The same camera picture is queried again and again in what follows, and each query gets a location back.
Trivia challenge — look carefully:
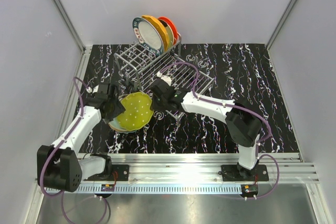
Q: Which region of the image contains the mint plate flower print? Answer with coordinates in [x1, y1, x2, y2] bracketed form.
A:
[108, 119, 137, 133]

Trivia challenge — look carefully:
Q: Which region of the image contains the green dotted scalloped plate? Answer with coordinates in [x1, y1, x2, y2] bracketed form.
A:
[117, 92, 154, 132]

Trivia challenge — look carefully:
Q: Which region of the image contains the yellow dotted scalloped plate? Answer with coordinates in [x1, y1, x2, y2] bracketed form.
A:
[141, 15, 170, 51]

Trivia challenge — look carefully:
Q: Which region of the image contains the white plate green rim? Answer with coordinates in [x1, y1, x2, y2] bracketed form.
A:
[132, 17, 164, 56]

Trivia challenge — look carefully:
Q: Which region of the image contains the orange red plate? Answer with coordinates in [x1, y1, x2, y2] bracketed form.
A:
[158, 16, 178, 45]

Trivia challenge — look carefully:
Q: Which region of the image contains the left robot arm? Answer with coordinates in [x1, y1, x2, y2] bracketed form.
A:
[37, 83, 125, 194]

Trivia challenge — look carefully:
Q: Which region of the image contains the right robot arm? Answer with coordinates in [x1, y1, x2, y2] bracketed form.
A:
[149, 78, 262, 181]

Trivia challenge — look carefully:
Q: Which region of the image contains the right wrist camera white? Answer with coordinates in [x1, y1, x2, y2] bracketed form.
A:
[156, 71, 172, 86]

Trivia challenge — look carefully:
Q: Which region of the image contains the grey wire dish rack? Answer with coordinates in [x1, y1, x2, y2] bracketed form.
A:
[113, 32, 215, 126]

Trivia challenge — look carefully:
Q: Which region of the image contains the left aluminium corner post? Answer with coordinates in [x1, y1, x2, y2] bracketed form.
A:
[52, 0, 87, 54]

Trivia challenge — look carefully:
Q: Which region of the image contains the aluminium corner post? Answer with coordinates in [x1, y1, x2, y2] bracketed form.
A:
[266, 0, 298, 50]
[52, 0, 87, 54]

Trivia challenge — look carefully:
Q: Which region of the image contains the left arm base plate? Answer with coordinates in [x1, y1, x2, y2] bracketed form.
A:
[92, 164, 130, 182]

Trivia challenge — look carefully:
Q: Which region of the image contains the aluminium rail frame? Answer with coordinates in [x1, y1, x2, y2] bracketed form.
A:
[77, 153, 319, 192]

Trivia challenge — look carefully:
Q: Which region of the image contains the slotted cable duct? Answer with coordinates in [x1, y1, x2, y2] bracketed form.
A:
[76, 183, 242, 195]

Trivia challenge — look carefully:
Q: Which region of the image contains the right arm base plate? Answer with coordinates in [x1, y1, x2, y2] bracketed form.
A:
[218, 164, 269, 182]

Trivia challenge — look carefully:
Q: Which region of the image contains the right aluminium corner post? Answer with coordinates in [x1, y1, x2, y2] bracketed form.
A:
[266, 0, 298, 50]

